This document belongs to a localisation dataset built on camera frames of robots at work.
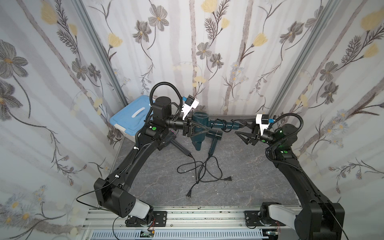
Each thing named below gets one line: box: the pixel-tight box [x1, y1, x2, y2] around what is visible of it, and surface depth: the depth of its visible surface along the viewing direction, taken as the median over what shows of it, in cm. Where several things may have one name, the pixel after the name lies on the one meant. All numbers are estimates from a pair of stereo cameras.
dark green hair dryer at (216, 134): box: [205, 129, 223, 157], surface depth 103 cm
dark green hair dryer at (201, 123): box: [190, 111, 242, 151], surface depth 59 cm
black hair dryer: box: [170, 138, 193, 157], surface depth 100 cm
